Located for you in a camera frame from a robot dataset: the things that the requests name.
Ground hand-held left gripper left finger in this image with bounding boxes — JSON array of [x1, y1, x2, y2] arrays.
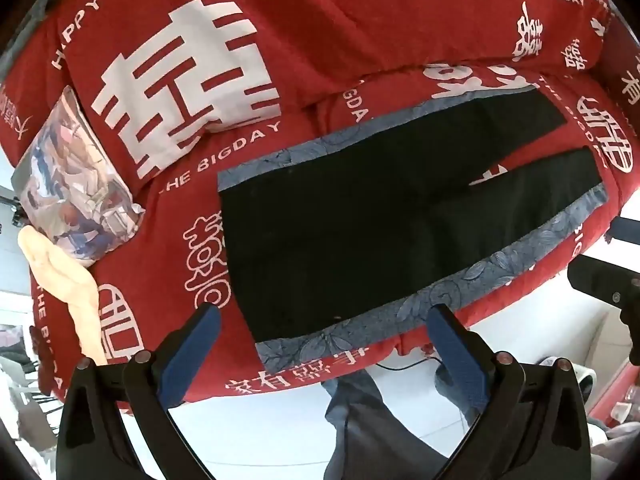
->
[[57, 304, 223, 480]]

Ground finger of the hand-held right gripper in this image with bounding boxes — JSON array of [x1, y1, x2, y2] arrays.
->
[[606, 216, 640, 245], [567, 255, 640, 311]]

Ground black pants with blue-grey trim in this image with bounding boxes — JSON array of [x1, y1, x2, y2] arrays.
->
[[217, 85, 608, 376]]

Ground black cable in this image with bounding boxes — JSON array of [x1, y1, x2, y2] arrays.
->
[[375, 350, 445, 374]]

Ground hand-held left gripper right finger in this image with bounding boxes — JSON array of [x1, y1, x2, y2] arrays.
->
[[426, 304, 593, 480]]

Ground peach cloth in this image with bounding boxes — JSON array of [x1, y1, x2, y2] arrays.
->
[[17, 227, 108, 366]]

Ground red printed bed sheet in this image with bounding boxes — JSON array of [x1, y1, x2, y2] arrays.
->
[[0, 62, 640, 403]]

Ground person's grey trousers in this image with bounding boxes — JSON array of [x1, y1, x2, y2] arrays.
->
[[322, 360, 482, 480]]

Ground printed picture pillow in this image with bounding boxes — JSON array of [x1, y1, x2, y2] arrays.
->
[[12, 85, 146, 268]]

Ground black stand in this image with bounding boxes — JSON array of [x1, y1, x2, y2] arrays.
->
[[0, 194, 27, 227]]

